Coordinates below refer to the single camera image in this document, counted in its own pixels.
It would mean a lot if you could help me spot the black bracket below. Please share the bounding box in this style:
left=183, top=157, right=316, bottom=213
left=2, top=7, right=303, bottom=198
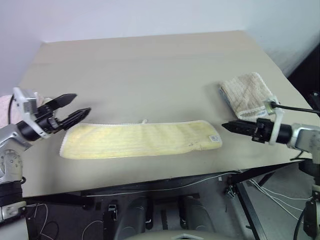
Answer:
left=309, top=91, right=320, bottom=109

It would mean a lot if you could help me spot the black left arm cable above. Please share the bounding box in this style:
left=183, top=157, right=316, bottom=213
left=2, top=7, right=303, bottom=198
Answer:
left=6, top=94, right=16, bottom=126

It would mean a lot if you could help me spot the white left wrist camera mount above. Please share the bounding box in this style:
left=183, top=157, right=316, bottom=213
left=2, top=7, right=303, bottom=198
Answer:
left=12, top=86, right=54, bottom=140

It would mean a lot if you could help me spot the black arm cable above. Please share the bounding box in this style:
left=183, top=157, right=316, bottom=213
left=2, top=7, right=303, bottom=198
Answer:
left=6, top=94, right=16, bottom=126
left=272, top=102, right=320, bottom=114

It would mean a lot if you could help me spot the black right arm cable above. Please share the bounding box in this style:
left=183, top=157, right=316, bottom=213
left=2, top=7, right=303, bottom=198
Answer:
left=272, top=102, right=320, bottom=114

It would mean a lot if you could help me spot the thin looped white wire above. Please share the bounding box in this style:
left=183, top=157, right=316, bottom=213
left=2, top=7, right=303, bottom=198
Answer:
left=26, top=202, right=61, bottom=240

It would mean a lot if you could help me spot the long white wire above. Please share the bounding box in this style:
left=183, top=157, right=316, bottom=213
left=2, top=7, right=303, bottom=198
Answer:
left=82, top=170, right=245, bottom=199

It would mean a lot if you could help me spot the pink cloth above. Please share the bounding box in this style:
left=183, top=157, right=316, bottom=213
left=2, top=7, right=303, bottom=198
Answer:
left=0, top=94, right=21, bottom=129

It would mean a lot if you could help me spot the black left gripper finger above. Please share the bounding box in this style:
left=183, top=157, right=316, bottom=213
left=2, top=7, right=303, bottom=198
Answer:
left=46, top=93, right=78, bottom=111
left=59, top=107, right=92, bottom=130

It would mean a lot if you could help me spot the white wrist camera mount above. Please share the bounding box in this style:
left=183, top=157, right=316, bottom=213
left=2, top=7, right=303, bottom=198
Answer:
left=262, top=96, right=286, bottom=146
left=12, top=86, right=54, bottom=140

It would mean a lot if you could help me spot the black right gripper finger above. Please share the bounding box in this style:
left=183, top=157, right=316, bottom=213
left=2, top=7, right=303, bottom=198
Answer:
left=221, top=120, right=259, bottom=129
left=225, top=127, right=257, bottom=137

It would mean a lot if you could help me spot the white wire bundle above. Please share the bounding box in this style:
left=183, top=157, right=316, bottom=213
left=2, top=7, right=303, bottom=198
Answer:
left=246, top=178, right=314, bottom=219

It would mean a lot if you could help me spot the black metal table frame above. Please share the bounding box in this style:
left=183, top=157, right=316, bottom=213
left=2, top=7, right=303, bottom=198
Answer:
left=22, top=159, right=312, bottom=240

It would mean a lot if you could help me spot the folded beige towel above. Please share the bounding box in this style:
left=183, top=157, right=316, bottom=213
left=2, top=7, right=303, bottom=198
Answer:
left=218, top=71, right=281, bottom=122

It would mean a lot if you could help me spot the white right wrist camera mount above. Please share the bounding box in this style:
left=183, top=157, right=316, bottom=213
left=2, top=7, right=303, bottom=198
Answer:
left=262, top=96, right=286, bottom=146

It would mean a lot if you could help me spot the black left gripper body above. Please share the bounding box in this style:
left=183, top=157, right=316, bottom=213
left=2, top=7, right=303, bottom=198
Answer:
left=36, top=103, right=67, bottom=135

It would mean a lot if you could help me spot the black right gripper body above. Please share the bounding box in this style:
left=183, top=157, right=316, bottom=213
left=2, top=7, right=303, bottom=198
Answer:
left=251, top=117, right=276, bottom=145

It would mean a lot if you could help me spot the grey rounded robot body shell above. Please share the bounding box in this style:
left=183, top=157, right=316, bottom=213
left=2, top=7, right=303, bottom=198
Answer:
left=113, top=193, right=220, bottom=240

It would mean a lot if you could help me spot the long yellow towel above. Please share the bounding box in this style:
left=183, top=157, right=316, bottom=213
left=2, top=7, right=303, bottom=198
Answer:
left=59, top=119, right=224, bottom=160

